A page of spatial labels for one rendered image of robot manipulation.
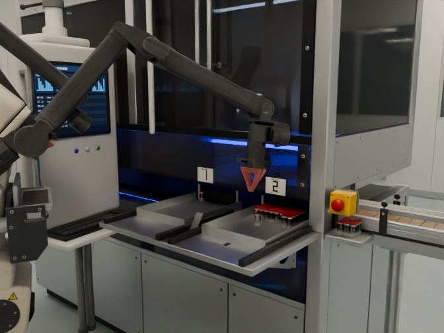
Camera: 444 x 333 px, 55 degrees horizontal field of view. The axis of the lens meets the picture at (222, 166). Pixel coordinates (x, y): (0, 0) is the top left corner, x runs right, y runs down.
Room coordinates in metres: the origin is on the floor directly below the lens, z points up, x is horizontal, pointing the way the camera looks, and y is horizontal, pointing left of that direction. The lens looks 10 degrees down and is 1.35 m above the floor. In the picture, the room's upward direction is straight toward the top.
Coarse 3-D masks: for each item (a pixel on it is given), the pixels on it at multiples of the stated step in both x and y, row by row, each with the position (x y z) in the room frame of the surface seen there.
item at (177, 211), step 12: (192, 192) 1.85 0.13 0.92; (156, 204) 1.68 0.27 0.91; (168, 204) 1.73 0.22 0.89; (180, 204) 1.77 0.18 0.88; (192, 204) 1.77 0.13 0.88; (204, 204) 1.77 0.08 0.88; (216, 204) 1.77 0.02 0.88; (240, 204) 1.70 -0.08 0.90; (144, 216) 1.58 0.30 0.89; (156, 216) 1.53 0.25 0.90; (168, 216) 1.49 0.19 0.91; (180, 216) 1.59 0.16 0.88; (192, 216) 1.59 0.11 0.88; (204, 216) 1.52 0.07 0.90
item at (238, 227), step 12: (228, 216) 1.50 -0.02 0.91; (240, 216) 1.56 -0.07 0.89; (252, 216) 1.59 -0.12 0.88; (204, 228) 1.38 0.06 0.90; (216, 228) 1.35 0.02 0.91; (228, 228) 1.45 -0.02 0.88; (240, 228) 1.45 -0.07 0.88; (252, 228) 1.45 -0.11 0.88; (264, 228) 1.45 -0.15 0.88; (276, 228) 1.45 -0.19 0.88; (300, 228) 1.39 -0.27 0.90; (228, 240) 1.32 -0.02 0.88; (240, 240) 1.28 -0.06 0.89; (252, 240) 1.26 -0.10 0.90; (264, 240) 1.23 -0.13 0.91
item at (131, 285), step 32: (384, 192) 2.00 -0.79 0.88; (64, 256) 2.45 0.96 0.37; (96, 256) 2.23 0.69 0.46; (128, 256) 2.06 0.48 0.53; (160, 256) 1.91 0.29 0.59; (352, 256) 1.61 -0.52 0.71; (384, 256) 1.91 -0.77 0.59; (64, 288) 2.46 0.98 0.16; (96, 288) 2.24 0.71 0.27; (128, 288) 2.06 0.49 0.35; (160, 288) 1.91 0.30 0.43; (192, 288) 1.78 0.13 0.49; (224, 288) 1.66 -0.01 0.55; (256, 288) 1.56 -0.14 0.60; (352, 288) 1.62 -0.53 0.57; (384, 288) 1.94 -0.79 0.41; (128, 320) 2.07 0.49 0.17; (160, 320) 1.91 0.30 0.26; (192, 320) 1.78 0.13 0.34; (224, 320) 1.66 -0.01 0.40; (256, 320) 1.56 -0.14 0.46; (288, 320) 1.47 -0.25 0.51; (352, 320) 1.64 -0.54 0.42; (384, 320) 1.97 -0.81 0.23
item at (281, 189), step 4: (268, 180) 1.53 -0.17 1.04; (272, 180) 1.52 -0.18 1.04; (276, 180) 1.51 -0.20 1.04; (280, 180) 1.50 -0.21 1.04; (284, 180) 1.49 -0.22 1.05; (268, 184) 1.53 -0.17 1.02; (272, 184) 1.52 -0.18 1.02; (280, 184) 1.50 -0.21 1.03; (284, 184) 1.48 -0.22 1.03; (268, 188) 1.53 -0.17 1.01; (272, 188) 1.52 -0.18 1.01; (276, 188) 1.51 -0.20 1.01; (280, 188) 1.49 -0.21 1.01; (284, 188) 1.48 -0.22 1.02; (268, 192) 1.53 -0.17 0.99; (272, 192) 1.52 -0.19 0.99; (276, 192) 1.51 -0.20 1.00; (280, 192) 1.49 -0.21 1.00; (284, 192) 1.48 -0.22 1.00
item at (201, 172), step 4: (200, 168) 1.74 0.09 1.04; (204, 168) 1.73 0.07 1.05; (208, 168) 1.71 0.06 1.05; (200, 172) 1.74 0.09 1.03; (204, 172) 1.73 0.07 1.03; (208, 172) 1.71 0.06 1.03; (212, 172) 1.70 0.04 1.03; (200, 176) 1.74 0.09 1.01; (204, 176) 1.73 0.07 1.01; (208, 176) 1.71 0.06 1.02; (212, 176) 1.70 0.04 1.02; (200, 180) 1.74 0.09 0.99; (204, 180) 1.73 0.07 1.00; (208, 180) 1.71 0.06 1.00; (212, 180) 1.70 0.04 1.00
